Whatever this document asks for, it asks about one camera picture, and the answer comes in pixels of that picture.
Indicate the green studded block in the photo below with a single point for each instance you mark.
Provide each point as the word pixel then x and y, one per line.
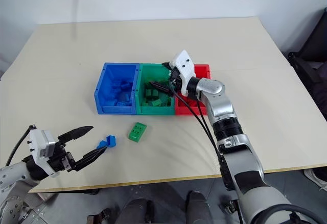
pixel 137 131

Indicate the blue plastic bin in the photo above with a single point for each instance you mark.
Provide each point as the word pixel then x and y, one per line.
pixel 102 99

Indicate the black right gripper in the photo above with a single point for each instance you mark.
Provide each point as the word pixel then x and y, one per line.
pixel 175 79

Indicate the black chair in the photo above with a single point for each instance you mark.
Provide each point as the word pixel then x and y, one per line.
pixel 309 63

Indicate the dark rounded shape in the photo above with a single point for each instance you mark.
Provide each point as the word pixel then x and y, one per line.
pixel 138 212
pixel 199 208

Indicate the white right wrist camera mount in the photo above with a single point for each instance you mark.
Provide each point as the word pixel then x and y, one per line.
pixel 184 68

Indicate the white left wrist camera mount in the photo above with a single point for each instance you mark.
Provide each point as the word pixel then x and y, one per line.
pixel 41 145

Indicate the red plastic bin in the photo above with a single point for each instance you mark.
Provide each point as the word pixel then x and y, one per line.
pixel 201 71

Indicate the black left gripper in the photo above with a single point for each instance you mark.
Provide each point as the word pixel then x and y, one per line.
pixel 60 159

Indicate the green plastic bin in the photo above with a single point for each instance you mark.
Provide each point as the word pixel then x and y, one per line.
pixel 153 110

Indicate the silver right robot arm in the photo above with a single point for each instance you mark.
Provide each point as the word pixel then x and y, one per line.
pixel 237 157

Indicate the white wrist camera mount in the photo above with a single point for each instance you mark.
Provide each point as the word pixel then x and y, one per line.
pixel 41 145
pixel 184 68

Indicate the small blue block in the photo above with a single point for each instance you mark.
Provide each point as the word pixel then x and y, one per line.
pixel 108 142

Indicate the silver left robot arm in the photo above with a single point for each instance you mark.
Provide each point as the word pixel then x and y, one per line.
pixel 12 180

